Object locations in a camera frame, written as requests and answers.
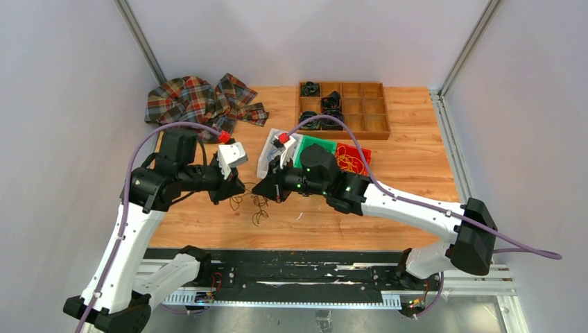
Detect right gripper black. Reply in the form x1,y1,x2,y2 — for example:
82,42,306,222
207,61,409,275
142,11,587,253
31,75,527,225
252,155,327,205

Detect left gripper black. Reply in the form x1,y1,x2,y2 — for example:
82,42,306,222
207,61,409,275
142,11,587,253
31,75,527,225
180,155,247,204

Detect brown wire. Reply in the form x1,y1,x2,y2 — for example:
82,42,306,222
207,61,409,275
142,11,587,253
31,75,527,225
228,182,272,227

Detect yellow wire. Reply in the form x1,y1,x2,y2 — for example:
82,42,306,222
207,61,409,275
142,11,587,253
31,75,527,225
336,153,368,176

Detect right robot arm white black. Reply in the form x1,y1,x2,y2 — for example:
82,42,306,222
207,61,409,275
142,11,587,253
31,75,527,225
252,144,497,289

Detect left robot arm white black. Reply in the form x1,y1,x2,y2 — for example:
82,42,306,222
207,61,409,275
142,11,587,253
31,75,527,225
63,122,248,332

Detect white plastic bin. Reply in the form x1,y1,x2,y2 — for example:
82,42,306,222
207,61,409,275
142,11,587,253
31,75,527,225
256,128,304,179

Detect green plastic bin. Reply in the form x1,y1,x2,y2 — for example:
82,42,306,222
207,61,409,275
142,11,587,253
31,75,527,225
294,135,337,168

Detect rolled belt bottom left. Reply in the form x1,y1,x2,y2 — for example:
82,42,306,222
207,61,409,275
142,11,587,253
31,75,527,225
298,110,321,130

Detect rolled belt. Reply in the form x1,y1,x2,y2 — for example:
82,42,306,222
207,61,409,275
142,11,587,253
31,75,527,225
300,81,320,97
320,91,342,111
298,110,321,130
320,109,345,130

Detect red plastic bin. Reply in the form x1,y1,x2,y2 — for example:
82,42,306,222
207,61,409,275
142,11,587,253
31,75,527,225
334,143,372,176

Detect rolled belt bottom right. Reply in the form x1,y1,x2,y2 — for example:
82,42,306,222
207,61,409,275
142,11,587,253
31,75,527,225
320,109,345,130

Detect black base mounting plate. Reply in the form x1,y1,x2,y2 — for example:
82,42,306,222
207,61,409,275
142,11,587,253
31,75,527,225
181,249,441,305

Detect plaid cloth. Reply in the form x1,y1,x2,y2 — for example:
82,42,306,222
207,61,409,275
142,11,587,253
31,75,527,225
144,74,270,134

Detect rolled belt top left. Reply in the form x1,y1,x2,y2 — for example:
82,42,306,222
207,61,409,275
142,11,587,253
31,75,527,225
300,81,320,97

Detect rolled belt middle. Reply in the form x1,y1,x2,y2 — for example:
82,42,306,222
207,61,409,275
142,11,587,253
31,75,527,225
320,91,342,111

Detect wooden compartment tray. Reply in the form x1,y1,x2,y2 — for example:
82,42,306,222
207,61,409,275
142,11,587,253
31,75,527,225
295,80,391,140

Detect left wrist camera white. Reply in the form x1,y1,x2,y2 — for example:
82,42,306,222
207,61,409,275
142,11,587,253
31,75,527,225
217,142,248,180

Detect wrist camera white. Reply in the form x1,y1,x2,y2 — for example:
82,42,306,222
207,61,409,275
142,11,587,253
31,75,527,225
217,142,248,180
273,133,297,169

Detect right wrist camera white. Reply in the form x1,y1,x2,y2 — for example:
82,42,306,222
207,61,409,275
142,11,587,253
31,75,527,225
273,133,297,169

